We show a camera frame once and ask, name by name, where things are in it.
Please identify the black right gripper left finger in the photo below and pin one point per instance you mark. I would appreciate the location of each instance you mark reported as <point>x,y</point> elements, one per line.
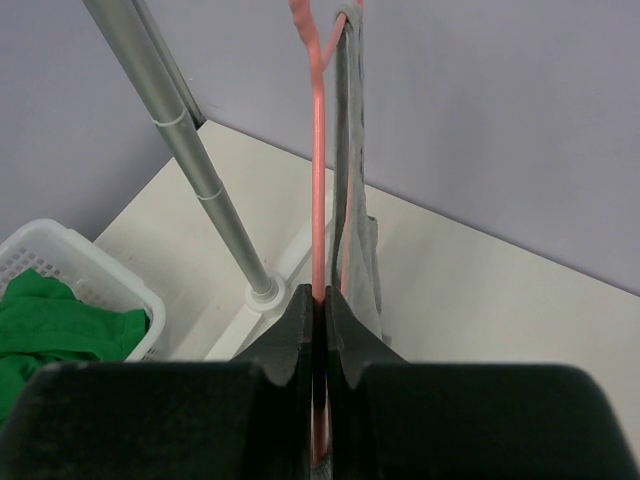
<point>246,418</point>

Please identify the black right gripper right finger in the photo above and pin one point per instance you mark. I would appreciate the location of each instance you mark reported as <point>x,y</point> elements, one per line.
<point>393,419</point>

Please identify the grey tank top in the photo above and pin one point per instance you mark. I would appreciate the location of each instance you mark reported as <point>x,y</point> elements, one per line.
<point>353,259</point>

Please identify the green tank top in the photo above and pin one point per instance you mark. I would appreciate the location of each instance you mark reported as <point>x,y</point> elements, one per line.
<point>42,322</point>

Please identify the white plastic basket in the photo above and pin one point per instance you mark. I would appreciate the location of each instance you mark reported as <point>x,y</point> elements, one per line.
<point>95,277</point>

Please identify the silver clothes rack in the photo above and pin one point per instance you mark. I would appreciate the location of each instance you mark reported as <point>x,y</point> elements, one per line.
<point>123,30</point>

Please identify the left aluminium frame post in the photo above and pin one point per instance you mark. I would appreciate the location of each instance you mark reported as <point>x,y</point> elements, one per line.
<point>169,62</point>

